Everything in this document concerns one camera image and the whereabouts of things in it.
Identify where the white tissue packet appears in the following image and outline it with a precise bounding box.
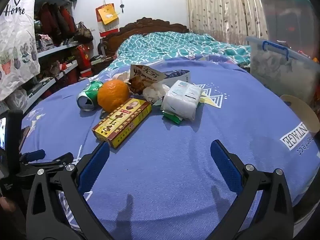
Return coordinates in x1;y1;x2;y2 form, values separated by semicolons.
160;80;203;121

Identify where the dark bedside table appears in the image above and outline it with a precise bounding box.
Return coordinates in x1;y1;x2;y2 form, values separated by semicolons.
91;54;114;74

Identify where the carved wooden headboard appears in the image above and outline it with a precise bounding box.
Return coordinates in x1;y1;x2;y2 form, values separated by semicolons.
97;17;190;63

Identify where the red and yellow wall calendar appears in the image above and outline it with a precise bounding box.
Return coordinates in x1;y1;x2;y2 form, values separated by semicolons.
95;3;119;38

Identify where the teal patterned quilt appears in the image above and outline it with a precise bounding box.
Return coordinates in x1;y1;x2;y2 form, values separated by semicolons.
101;31;252;77

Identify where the grey plastic bag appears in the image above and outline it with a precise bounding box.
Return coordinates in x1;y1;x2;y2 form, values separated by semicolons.
5;89;28;111

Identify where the blue and white carton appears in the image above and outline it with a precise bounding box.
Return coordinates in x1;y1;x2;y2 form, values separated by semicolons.
162;69;192;87

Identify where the grey metal shelf rack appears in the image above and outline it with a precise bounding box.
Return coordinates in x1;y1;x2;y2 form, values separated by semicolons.
20;0;83;111

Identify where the white printed tote bag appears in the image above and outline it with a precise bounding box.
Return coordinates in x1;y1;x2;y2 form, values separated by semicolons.
0;0;41;102

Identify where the brown handbag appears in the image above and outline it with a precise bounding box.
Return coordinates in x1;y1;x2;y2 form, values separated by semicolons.
74;21;94;43

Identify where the beige leaf print curtain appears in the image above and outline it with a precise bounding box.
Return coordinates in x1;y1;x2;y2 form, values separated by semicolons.
184;0;269;40

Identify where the crumpled white tissue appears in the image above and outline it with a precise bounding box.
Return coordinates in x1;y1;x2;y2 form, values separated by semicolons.
142;82;171;103
116;71;131;83

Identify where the clear storage box teal lid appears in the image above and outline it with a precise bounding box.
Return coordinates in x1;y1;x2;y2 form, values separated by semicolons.
257;0;316;55

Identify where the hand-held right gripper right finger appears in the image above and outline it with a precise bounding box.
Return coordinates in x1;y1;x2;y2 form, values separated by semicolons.
209;139;295;240

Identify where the red gift bag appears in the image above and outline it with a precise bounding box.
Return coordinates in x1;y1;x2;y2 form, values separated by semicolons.
76;44;93;78

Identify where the person's left hand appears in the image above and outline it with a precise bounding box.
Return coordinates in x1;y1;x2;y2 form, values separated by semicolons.
0;196;17;212

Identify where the yellow cardboard box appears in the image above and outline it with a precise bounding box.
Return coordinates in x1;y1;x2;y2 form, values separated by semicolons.
92;98;152;149

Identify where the green wrapper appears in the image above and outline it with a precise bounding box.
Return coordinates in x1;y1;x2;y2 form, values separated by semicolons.
162;111;184;125

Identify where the purple printed bed sheet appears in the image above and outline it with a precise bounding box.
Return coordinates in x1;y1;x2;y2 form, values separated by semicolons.
20;54;320;240

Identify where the clear storage box blue handle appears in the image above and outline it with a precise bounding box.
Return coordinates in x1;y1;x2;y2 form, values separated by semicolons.
246;36;320;105

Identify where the beige round bin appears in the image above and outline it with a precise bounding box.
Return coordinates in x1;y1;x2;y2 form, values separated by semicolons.
280;94;318;141

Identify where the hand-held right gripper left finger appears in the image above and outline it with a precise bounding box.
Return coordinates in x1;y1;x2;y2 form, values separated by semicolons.
26;142;113;240

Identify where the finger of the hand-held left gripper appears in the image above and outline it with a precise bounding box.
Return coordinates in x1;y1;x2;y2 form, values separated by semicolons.
19;149;46;162
15;152;75;175

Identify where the orange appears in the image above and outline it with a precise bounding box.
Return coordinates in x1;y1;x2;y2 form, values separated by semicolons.
97;79;131;113

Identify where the red clothes pile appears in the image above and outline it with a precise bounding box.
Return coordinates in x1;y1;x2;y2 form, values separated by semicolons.
37;3;77;39

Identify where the brown and white snack bag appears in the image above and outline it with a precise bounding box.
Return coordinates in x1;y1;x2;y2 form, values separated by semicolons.
124;64;167;96

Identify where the crushed green can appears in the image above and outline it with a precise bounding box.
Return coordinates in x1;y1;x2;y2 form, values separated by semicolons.
77;80;104;112

